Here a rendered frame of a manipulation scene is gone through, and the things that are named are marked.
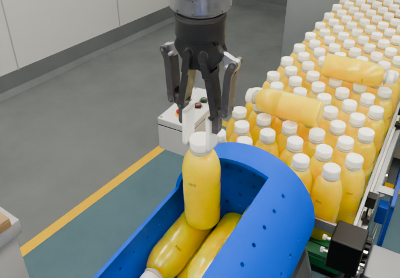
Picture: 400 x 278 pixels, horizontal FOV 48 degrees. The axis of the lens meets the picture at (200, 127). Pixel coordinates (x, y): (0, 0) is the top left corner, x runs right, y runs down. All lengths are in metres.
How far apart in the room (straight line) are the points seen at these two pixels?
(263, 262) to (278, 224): 0.08
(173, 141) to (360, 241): 0.53
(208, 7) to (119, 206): 2.03
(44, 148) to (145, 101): 0.86
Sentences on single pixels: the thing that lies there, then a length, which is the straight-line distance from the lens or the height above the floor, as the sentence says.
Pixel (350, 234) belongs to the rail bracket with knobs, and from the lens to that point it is 1.05.
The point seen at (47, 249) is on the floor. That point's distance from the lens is 2.42.
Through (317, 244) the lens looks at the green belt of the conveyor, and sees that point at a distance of 1.15.
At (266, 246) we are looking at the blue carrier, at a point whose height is 1.19.
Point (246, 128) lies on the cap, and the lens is 1.15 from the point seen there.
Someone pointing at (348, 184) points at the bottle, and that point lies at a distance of 1.10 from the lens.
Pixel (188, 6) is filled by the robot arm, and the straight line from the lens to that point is 0.61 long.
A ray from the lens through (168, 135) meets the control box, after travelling 1.20.
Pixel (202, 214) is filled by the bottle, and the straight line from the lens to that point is 0.84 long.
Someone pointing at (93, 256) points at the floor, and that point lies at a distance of 2.33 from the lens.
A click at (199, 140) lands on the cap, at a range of 0.76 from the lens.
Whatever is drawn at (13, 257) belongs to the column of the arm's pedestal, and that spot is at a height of 0.90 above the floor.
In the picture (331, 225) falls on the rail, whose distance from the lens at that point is 1.10.
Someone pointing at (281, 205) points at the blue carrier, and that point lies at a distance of 0.79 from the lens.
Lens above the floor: 1.73
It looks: 34 degrees down
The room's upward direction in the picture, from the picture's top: straight up
